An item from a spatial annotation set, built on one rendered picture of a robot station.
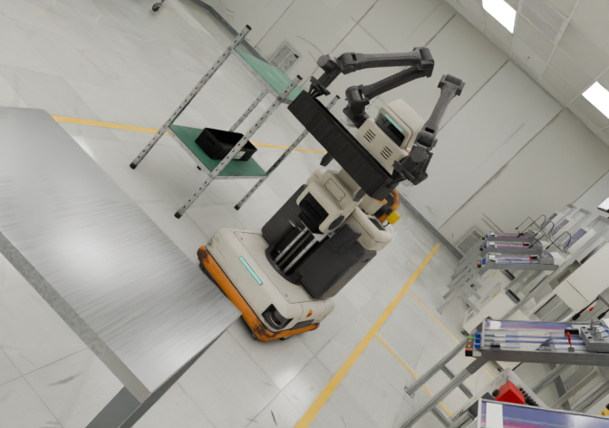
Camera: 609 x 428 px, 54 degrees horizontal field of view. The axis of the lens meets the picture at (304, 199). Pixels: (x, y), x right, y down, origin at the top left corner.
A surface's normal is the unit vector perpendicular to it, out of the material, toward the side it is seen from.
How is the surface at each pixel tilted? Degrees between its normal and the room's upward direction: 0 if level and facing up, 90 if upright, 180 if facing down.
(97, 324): 0
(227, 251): 90
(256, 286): 90
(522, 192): 90
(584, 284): 90
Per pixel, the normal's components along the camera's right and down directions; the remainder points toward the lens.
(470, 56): -0.29, 0.04
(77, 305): 0.67, -0.70
